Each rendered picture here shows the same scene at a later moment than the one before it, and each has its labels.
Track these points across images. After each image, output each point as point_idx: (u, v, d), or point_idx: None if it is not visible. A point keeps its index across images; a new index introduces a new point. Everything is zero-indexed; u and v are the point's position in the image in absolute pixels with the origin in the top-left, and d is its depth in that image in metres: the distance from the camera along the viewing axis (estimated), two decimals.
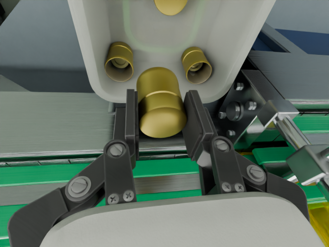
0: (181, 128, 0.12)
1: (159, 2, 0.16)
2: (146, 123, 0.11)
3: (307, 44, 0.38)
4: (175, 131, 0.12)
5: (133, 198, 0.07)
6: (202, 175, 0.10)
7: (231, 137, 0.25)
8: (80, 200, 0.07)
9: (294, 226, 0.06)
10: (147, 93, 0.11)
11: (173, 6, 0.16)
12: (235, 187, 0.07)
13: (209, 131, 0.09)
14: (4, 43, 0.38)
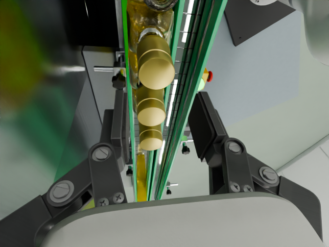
0: (171, 79, 0.16)
1: None
2: (144, 73, 0.15)
3: None
4: (166, 83, 0.16)
5: (124, 199, 0.07)
6: (212, 175, 0.10)
7: None
8: (61, 206, 0.07)
9: (294, 226, 0.06)
10: (144, 51, 0.15)
11: None
12: (244, 188, 0.07)
13: (221, 133, 0.09)
14: None
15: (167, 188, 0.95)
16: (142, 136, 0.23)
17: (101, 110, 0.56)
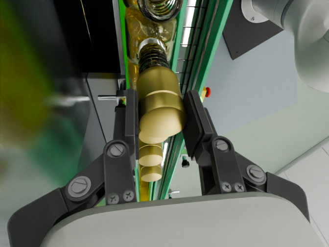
0: (166, 137, 0.18)
1: (148, 130, 0.12)
2: (143, 135, 0.17)
3: None
4: (162, 139, 0.18)
5: (133, 198, 0.07)
6: (202, 175, 0.10)
7: None
8: (80, 200, 0.07)
9: (294, 226, 0.06)
10: None
11: (166, 132, 0.12)
12: (235, 187, 0.07)
13: (209, 131, 0.09)
14: None
15: (169, 196, 0.97)
16: (143, 171, 0.26)
17: (105, 127, 0.58)
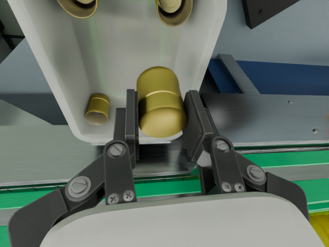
0: None
1: None
2: None
3: (267, 78, 0.44)
4: None
5: (133, 198, 0.07)
6: (202, 175, 0.10)
7: (190, 166, 0.31)
8: (80, 200, 0.07)
9: (294, 226, 0.06)
10: None
11: None
12: (235, 187, 0.07)
13: (209, 131, 0.09)
14: (5, 76, 0.43)
15: None
16: None
17: None
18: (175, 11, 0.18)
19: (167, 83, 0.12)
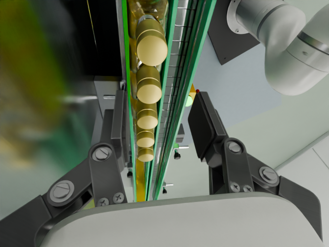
0: (155, 124, 0.27)
1: (141, 98, 0.22)
2: (140, 122, 0.26)
3: None
4: (153, 126, 0.27)
5: (124, 199, 0.07)
6: (212, 175, 0.10)
7: None
8: (61, 206, 0.07)
9: (294, 226, 0.06)
10: (140, 110, 0.26)
11: (151, 99, 0.23)
12: (244, 188, 0.07)
13: (221, 133, 0.09)
14: None
15: (163, 188, 1.06)
16: (140, 153, 0.34)
17: None
18: None
19: (155, 27, 0.18)
